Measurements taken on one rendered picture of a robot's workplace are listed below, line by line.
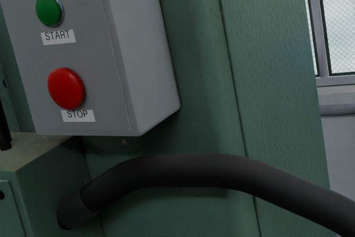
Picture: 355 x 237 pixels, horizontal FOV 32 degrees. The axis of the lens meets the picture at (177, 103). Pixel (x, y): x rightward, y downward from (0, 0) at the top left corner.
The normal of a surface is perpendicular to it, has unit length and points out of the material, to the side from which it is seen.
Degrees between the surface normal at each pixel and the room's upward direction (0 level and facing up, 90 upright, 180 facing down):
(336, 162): 90
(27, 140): 0
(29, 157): 0
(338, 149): 90
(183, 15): 90
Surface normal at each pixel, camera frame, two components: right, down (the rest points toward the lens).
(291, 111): 0.85, -0.01
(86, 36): -0.49, 0.34
